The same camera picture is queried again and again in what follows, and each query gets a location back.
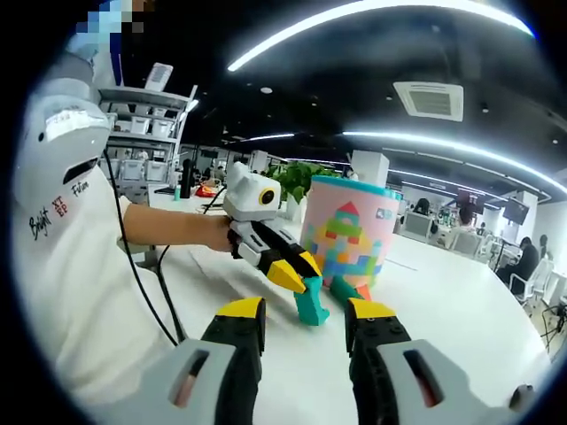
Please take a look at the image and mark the white chest-worn device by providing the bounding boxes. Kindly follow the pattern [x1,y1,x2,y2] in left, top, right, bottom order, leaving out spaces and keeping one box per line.
[12,48,112,209]

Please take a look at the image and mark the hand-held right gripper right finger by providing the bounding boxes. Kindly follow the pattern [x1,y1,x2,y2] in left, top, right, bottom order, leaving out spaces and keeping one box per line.
[345,297,528,425]

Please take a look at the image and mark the person's white shirt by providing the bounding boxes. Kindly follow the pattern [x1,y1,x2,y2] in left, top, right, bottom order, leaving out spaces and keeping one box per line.
[12,167,187,404]

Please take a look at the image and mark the tangled black cables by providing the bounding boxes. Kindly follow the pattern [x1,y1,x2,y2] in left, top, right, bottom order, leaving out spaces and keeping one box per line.
[542,305,567,351]

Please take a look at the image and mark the black device cable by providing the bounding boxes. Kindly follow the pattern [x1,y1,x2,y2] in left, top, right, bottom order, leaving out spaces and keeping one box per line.
[104,150,187,346]

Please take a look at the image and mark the black bottle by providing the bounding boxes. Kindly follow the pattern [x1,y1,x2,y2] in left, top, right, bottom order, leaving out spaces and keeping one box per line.
[179,158,192,199]

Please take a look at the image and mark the white office chair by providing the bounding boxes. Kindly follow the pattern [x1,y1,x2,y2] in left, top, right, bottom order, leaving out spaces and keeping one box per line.
[405,212,433,243]
[451,229,484,258]

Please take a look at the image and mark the pink toy storage bucket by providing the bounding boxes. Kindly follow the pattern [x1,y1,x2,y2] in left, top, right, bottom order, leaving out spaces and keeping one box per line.
[299,174,402,289]

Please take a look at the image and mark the ceiling air conditioner vent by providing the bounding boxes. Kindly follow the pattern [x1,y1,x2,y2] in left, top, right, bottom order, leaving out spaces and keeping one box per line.
[392,80,465,123]

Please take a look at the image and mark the green toy block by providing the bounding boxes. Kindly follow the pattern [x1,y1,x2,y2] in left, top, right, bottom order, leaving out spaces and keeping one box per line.
[330,274,367,302]

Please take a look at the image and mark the grey metal storage shelf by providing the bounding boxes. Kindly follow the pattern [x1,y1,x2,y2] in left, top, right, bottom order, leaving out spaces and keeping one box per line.
[97,83,199,187]

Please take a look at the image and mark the teal arch toy block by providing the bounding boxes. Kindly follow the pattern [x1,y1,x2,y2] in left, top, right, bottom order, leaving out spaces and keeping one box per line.
[293,276,331,328]

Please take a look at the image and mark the green potted plant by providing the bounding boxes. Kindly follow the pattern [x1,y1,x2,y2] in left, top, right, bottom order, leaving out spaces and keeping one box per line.
[265,161,340,222]

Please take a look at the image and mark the white table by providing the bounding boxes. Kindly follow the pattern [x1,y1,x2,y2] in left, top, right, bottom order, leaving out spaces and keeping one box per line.
[114,185,550,425]

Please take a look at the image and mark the person's left hand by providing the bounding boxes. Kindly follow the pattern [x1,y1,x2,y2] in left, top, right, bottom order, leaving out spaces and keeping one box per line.
[207,212,235,254]

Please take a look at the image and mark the long ceiling light strip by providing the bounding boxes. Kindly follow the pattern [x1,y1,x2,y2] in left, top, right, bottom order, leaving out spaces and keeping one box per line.
[342,130,567,196]
[227,0,536,73]

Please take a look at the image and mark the hanging red-lit screen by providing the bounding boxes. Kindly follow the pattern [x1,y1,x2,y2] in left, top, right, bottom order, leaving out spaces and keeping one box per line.
[455,189,486,207]

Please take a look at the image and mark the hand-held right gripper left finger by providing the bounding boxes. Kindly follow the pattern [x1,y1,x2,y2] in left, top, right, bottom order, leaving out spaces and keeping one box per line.
[95,296,268,425]

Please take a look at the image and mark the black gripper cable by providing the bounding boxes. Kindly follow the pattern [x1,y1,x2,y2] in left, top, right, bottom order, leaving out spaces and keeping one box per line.
[157,245,187,344]

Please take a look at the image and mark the white ribbed box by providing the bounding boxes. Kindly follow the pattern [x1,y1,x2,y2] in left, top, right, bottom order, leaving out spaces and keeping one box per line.
[145,62,175,93]

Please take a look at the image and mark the hanging dark screen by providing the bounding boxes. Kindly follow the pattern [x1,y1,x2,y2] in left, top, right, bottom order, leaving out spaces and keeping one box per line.
[502,199,531,225]

